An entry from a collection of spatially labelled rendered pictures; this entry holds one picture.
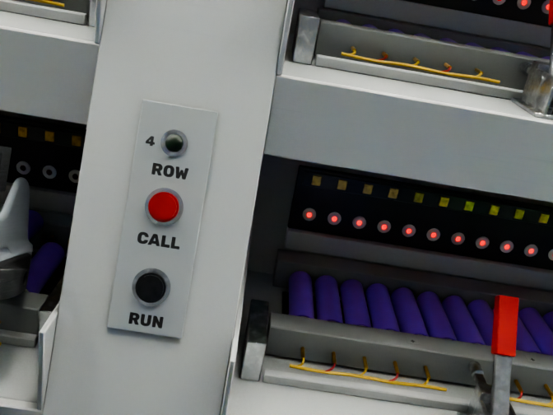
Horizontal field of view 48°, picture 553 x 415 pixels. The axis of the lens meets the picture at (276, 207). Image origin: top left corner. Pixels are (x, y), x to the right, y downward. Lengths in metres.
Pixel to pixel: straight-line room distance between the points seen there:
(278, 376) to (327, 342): 0.04
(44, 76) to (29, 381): 0.17
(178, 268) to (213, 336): 0.04
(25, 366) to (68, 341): 0.05
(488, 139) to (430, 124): 0.03
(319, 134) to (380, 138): 0.03
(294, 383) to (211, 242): 0.11
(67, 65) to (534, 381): 0.35
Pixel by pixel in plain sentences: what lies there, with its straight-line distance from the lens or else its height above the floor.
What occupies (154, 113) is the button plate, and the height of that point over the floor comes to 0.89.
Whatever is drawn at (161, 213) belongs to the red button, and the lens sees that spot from 0.33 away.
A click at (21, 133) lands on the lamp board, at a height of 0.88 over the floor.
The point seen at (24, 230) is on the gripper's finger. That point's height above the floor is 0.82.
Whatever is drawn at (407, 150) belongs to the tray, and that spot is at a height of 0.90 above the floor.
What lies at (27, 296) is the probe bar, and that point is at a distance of 0.41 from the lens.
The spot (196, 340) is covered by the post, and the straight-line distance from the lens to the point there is 0.34.
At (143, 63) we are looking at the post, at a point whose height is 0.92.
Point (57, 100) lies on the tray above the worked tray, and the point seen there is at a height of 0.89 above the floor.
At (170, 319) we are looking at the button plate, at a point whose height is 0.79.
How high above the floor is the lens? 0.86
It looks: 1 degrees down
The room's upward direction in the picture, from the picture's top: 9 degrees clockwise
